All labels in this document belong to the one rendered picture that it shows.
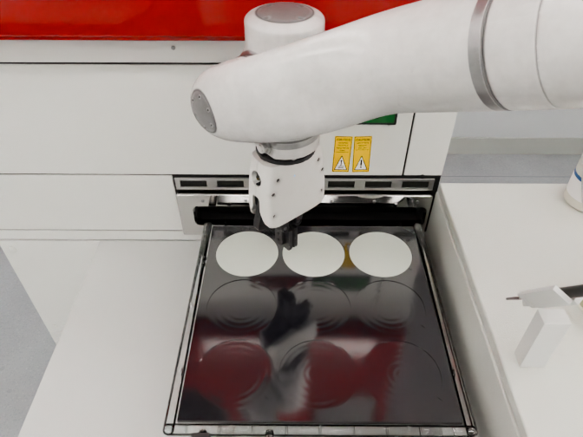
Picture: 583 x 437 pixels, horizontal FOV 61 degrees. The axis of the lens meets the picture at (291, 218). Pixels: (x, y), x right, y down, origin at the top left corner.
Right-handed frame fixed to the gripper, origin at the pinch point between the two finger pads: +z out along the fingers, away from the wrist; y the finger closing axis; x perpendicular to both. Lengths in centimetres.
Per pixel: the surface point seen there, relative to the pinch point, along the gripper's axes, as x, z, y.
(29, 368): 84, 98, -42
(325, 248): -0.5, 8.0, 7.9
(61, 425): 3.9, 16.0, -36.9
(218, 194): 17.9, 3.7, -0.2
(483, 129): 60, 84, 180
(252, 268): 3.9, 8.0, -3.9
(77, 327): 17.9, 16.0, -28.7
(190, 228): 21.6, 11.6, -4.7
